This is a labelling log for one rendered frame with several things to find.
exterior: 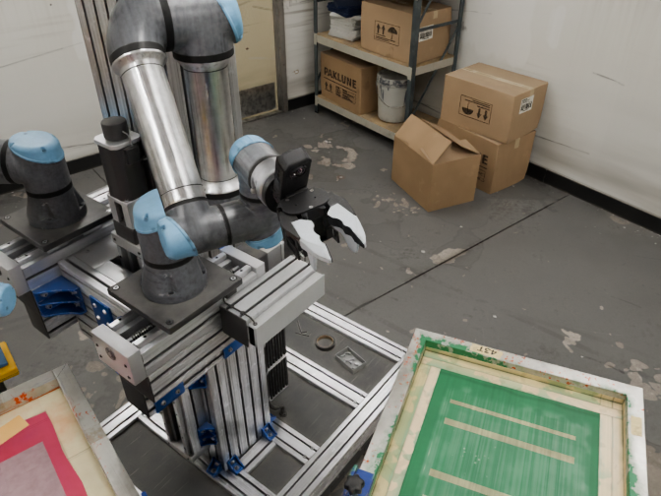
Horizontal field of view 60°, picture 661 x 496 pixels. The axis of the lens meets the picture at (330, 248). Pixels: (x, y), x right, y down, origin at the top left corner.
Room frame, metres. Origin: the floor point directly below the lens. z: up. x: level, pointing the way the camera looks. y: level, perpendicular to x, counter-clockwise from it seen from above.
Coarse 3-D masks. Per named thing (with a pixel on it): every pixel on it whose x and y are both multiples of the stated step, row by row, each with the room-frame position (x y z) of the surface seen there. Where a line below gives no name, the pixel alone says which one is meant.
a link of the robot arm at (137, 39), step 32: (128, 0) 1.03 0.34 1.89; (128, 32) 0.99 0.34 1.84; (160, 32) 1.02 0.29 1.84; (128, 64) 0.97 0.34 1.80; (160, 64) 0.99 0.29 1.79; (128, 96) 0.95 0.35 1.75; (160, 96) 0.94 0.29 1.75; (160, 128) 0.90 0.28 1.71; (160, 160) 0.86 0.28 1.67; (192, 160) 0.89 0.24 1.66; (160, 192) 0.84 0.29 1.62; (192, 192) 0.84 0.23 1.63; (160, 224) 0.79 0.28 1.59; (192, 224) 0.80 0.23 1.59; (224, 224) 0.81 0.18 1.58
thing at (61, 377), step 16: (64, 368) 1.03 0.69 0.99; (32, 384) 0.98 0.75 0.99; (48, 384) 0.98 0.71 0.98; (64, 384) 0.98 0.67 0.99; (0, 400) 0.93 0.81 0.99; (16, 400) 0.93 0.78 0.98; (32, 400) 0.95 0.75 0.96; (80, 400) 0.93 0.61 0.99; (80, 416) 0.88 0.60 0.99; (96, 432) 0.83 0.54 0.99; (96, 448) 0.79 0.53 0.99; (112, 448) 0.79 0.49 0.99; (112, 464) 0.75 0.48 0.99; (112, 480) 0.71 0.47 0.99; (128, 480) 0.71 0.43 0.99
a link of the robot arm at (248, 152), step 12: (240, 144) 0.89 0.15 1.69; (252, 144) 0.88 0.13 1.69; (264, 144) 0.89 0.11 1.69; (240, 156) 0.87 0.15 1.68; (252, 156) 0.85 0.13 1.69; (264, 156) 0.84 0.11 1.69; (240, 168) 0.85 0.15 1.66; (252, 168) 0.82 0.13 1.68; (240, 180) 0.86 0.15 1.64; (240, 192) 0.86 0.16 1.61
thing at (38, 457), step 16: (32, 416) 0.90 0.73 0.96; (32, 432) 0.86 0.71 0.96; (48, 432) 0.86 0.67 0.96; (0, 448) 0.81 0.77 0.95; (16, 448) 0.81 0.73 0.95; (32, 448) 0.81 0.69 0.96; (48, 448) 0.81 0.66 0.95; (0, 464) 0.77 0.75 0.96; (16, 464) 0.77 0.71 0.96; (32, 464) 0.77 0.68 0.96; (48, 464) 0.77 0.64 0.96; (64, 464) 0.77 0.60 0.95; (0, 480) 0.73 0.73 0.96; (16, 480) 0.73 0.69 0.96; (32, 480) 0.73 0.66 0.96; (48, 480) 0.73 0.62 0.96; (64, 480) 0.73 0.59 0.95; (80, 480) 0.73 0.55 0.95
